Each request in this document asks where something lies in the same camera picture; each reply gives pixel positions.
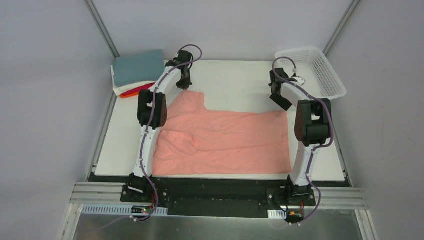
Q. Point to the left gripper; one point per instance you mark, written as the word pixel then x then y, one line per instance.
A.
pixel 184 79

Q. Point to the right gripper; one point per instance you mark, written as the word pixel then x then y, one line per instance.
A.
pixel 279 97

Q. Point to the salmon pink t-shirt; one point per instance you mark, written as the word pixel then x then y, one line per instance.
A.
pixel 199 141

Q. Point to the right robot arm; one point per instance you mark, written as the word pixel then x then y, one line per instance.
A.
pixel 313 129

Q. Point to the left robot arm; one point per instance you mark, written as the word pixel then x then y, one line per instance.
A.
pixel 152 115

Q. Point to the folded magenta t-shirt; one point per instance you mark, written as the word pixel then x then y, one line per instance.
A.
pixel 144 87

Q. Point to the folded blue-grey t-shirt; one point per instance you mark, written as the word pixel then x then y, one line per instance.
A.
pixel 143 67

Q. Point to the white plastic basket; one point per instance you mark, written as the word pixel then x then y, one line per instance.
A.
pixel 322 80

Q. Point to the folded orange t-shirt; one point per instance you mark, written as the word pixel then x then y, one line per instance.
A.
pixel 130 95

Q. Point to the folded white t-shirt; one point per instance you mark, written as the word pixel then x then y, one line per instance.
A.
pixel 119 90

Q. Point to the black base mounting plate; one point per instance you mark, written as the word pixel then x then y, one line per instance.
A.
pixel 206 197

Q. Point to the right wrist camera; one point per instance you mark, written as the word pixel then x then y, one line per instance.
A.
pixel 301 81

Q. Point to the aluminium corner post left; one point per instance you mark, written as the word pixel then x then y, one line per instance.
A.
pixel 101 26

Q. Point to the aluminium corner post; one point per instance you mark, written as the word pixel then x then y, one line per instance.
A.
pixel 101 26
pixel 353 4

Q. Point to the right white slotted duct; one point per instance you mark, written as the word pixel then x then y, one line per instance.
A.
pixel 277 214

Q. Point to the white slotted duct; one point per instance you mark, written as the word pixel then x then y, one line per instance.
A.
pixel 277 214
pixel 123 210

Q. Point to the aluminium corner post right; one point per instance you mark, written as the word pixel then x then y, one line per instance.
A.
pixel 353 4

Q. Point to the left white slotted duct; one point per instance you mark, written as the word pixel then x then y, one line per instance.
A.
pixel 123 210

